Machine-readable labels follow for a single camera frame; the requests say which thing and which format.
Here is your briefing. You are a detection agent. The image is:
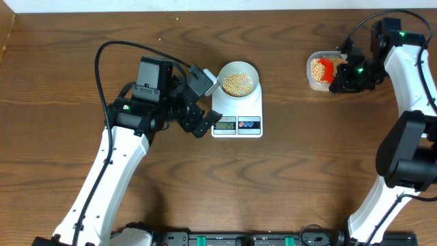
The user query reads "red measuring scoop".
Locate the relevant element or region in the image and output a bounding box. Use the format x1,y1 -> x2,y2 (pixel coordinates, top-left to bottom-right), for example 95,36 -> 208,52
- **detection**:
318,58 -> 335,84

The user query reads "pile of soybeans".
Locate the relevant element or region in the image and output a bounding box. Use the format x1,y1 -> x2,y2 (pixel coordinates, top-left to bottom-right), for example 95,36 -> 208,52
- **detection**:
223,73 -> 255,97

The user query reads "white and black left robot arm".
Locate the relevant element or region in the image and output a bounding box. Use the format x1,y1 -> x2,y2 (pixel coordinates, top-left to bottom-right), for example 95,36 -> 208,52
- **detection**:
33,56 -> 222,245

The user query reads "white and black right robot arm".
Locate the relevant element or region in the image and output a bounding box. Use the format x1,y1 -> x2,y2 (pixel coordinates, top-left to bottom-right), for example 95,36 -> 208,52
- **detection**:
329,17 -> 436,245

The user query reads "white digital kitchen scale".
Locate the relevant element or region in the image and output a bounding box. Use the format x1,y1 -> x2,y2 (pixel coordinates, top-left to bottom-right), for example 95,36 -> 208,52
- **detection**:
211,81 -> 264,138

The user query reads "white round bowl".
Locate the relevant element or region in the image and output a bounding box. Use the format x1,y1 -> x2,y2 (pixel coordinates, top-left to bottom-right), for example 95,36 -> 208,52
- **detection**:
218,61 -> 261,99

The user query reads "clear plastic container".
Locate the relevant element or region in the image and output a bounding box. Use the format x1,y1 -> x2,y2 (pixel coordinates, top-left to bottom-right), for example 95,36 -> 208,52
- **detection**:
307,51 -> 347,92

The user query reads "brown cardboard sheet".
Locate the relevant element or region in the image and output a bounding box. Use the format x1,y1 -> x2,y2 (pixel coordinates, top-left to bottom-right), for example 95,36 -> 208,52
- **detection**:
0,0 -> 16,61

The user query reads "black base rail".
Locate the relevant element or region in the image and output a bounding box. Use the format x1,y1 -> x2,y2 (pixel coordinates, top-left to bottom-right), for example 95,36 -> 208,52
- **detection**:
109,232 -> 419,246

